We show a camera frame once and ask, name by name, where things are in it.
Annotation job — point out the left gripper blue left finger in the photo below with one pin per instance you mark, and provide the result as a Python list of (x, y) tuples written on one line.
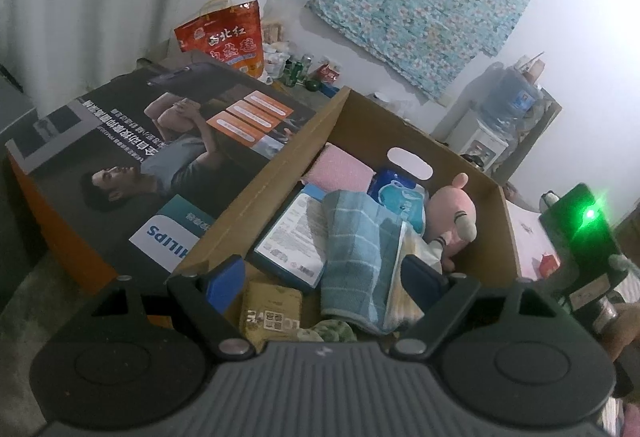
[(199, 303)]

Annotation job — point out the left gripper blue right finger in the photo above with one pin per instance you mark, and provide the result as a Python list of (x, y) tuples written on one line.
[(444, 301)]

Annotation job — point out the pink plush pig toy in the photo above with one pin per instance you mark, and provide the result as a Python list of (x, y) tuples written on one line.
[(451, 220)]

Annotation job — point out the blue checked towel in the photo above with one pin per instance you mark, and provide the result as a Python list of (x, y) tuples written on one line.
[(361, 281)]

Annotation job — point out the blue white tissue pack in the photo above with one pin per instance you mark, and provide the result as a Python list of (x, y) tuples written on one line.
[(402, 196)]

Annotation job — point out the clear snack bag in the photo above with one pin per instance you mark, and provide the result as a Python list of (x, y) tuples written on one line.
[(328, 331)]

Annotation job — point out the person's right hand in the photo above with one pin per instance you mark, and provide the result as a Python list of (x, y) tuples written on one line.
[(624, 329)]

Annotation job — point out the pink play mat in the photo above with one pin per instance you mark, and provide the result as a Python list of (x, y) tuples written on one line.
[(531, 242)]

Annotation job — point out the blue flat box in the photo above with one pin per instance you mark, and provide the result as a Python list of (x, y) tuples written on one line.
[(293, 247)]

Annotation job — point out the white water dispenser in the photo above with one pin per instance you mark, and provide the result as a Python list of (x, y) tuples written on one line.
[(472, 137)]

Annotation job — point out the Philips product box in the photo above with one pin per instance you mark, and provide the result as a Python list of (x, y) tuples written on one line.
[(126, 179)]

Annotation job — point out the blue water jug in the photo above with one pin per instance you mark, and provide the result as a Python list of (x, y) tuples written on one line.
[(509, 98)]

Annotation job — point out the pink foam pad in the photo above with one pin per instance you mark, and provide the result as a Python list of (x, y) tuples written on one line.
[(334, 169)]

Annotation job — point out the brown cardboard box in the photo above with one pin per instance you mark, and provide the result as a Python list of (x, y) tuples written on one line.
[(381, 140)]

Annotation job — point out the red gift bag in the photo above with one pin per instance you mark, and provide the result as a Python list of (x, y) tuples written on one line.
[(230, 33)]

